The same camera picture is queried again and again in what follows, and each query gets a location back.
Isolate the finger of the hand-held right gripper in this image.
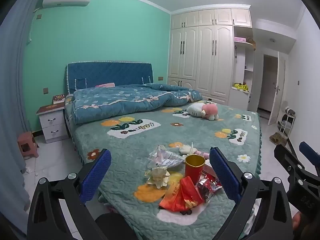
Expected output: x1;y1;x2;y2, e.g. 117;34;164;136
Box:
299;141;320;178
274;144;309;180

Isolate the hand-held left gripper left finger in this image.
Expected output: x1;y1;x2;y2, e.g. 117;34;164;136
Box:
27;149;112;240

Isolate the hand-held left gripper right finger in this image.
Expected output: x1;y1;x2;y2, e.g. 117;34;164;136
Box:
209;147;293;240

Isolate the red black snack wrapper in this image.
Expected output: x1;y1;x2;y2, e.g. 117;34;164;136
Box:
196;175;223;203

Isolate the red paper cup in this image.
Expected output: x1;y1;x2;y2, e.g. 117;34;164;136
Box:
184;154;206;184

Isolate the red plastic bag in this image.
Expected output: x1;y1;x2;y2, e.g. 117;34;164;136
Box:
159;176;204;212

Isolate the cream paper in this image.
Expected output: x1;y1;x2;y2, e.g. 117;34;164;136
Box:
144;166;171;188

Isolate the clear printed plastic bag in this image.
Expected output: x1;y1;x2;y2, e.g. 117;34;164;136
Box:
147;145;185;169

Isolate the person's right hand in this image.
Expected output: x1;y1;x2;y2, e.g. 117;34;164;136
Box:
292;211;302;230

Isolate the brown doormat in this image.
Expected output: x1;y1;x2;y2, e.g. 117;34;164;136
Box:
269;132;288;146

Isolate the white shoe rack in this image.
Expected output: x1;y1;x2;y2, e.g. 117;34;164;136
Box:
277;106;297;140

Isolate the white nightstand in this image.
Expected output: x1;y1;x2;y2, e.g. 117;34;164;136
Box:
36;104;69;144

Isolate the pink white cat plush toy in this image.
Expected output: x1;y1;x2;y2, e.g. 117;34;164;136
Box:
187;102;219;121

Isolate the green flower print blanket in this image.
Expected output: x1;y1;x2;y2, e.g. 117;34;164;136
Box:
72;100;262;240

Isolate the white door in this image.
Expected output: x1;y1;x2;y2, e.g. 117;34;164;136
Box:
267;51;287;126

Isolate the pink plastic stool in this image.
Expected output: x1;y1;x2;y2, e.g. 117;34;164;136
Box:
17;131;40;159

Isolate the blue floral quilt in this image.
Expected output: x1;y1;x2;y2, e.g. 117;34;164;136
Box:
72;82;203;125

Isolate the colourful box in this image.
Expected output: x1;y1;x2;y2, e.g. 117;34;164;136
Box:
52;94;66;105

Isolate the grey blue curtain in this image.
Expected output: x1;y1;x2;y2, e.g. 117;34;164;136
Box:
0;0;49;230

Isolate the cream wardrobe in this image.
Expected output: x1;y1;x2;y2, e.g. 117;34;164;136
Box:
167;4;256;112

